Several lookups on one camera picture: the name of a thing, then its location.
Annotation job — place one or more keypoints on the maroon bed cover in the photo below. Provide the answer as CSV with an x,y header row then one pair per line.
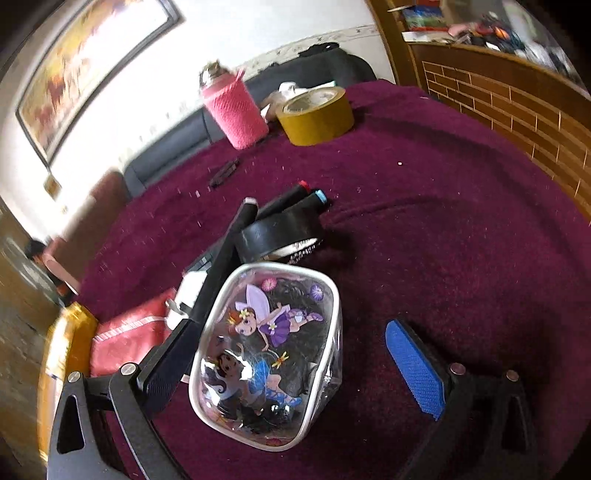
x,y
435,219

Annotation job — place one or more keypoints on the brown upholstered chair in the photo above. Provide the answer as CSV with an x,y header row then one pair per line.
x,y
69,254

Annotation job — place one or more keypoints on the pink knitted sleeve bottle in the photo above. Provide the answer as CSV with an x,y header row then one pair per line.
x,y
231,106

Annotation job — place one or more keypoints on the fairy print clear pouch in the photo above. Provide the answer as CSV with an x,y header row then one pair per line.
x,y
270,357

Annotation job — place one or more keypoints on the small black hair clip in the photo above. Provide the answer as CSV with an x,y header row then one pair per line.
x,y
224,173

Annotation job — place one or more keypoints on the yellow cardboard box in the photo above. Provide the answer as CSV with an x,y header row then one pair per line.
x,y
66,349

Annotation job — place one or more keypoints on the white stuffed toy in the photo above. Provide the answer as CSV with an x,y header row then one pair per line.
x,y
276,99

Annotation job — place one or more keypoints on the yellow packing tape roll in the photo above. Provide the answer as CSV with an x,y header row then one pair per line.
x,y
316,116

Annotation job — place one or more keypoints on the red plastic bag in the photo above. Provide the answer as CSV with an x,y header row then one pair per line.
x,y
129,336

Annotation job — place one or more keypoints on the wooden brick pattern cabinet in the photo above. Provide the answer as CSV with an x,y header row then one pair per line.
x,y
544,115

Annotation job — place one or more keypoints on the red cap black marker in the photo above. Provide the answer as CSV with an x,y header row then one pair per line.
x,y
285,200

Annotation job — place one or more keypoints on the small wall plaque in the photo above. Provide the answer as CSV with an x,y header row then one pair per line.
x,y
52,187

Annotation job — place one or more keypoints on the blue cap black marker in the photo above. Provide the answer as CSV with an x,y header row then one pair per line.
x,y
316,202

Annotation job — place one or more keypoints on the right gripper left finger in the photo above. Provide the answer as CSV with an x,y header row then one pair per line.
x,y
79,444

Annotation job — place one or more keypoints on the framed wall painting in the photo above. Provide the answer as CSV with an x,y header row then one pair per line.
x,y
97,43

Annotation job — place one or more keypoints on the black electrical tape roll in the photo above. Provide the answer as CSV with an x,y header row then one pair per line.
x,y
281,237

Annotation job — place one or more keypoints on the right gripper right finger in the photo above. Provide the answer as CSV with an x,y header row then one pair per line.
x,y
482,427

